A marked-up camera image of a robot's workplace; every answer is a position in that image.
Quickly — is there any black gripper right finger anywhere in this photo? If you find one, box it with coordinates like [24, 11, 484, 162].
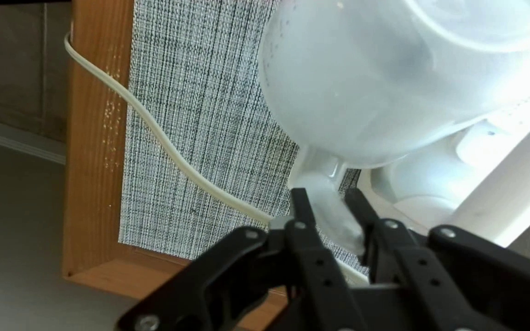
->
[344, 186, 530, 331]

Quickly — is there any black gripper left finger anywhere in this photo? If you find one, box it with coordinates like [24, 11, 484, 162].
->
[116, 186, 368, 331]

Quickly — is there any translucent plastic measuring jug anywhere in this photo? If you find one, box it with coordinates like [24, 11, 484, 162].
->
[258, 0, 530, 259]

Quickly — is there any white clothes iron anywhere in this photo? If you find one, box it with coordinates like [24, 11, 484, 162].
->
[337, 90, 530, 290]

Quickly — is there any grey woven placemat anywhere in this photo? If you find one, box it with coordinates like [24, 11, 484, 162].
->
[116, 0, 368, 272]

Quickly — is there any wooden side table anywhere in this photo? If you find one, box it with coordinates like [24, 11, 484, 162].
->
[61, 0, 291, 331]

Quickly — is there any white iron power cord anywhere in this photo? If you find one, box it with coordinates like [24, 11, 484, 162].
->
[63, 24, 276, 226]

